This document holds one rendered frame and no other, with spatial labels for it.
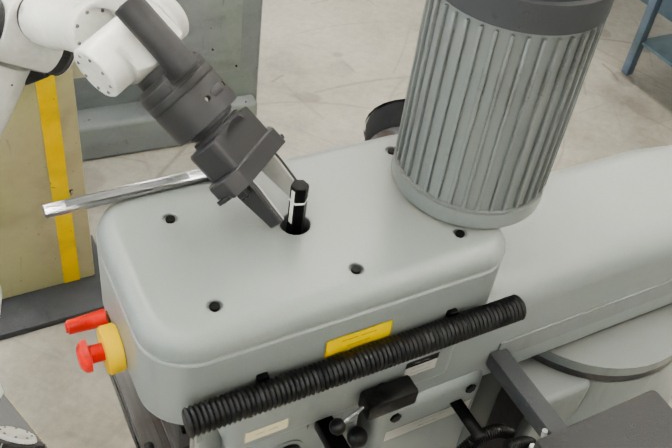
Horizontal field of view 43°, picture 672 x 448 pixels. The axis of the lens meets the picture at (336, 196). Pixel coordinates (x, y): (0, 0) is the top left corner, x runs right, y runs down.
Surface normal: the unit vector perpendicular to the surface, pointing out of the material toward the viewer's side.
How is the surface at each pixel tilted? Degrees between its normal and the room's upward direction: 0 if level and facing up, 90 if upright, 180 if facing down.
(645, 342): 0
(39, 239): 90
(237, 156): 38
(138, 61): 44
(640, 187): 0
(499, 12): 90
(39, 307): 0
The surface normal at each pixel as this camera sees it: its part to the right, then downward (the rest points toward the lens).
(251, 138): 0.65, -0.37
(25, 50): 0.52, 0.65
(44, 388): 0.11, -0.74
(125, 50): 0.45, -0.12
